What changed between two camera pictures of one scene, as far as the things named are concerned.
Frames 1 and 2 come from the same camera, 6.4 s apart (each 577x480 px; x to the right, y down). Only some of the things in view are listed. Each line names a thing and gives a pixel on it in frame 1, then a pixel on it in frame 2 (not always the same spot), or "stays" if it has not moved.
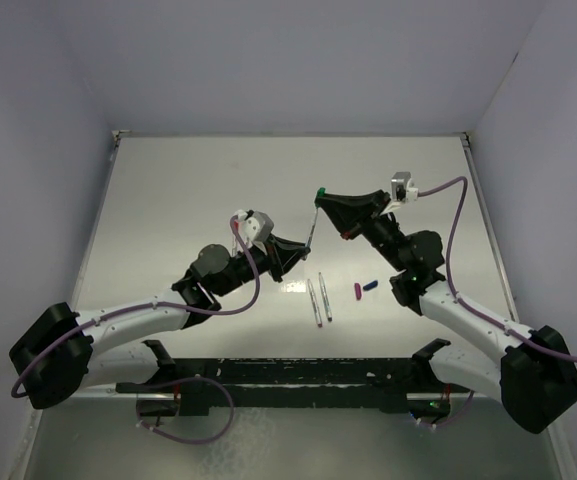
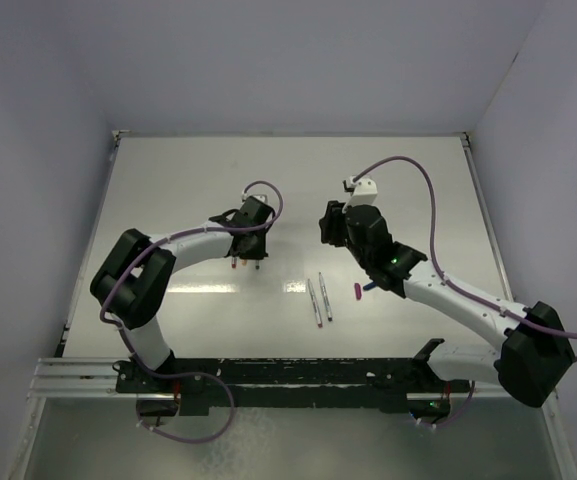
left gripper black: (281, 255) -> (258, 253)
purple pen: (318, 319) stays
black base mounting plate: (188, 388) stays
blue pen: (325, 298) stays
